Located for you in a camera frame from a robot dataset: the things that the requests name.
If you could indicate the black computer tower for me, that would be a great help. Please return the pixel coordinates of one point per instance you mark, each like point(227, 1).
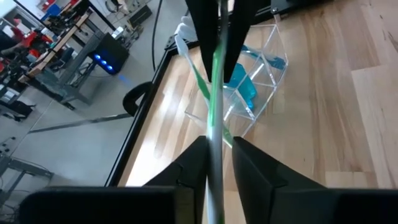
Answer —
point(115, 49)

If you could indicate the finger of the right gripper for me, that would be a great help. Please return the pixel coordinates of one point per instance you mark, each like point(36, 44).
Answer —
point(203, 31)
point(237, 34)

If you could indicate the wooden workbench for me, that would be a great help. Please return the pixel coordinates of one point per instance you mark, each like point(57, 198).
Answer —
point(77, 59)

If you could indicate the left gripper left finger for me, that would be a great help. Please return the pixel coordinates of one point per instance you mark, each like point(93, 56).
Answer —
point(189, 168)

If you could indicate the black floor box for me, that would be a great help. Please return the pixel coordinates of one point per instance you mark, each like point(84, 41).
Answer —
point(140, 15)

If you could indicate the clear acrylic organizer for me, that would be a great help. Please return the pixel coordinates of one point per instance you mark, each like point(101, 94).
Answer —
point(264, 81)

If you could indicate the blue white toothbrush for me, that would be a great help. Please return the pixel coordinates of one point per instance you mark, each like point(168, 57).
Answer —
point(276, 63)
point(248, 51)

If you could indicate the green white toothbrush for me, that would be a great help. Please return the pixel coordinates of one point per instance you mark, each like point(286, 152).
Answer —
point(188, 29)
point(199, 81)
point(215, 155)

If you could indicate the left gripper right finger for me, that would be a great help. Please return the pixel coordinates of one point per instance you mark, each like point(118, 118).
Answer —
point(258, 174)

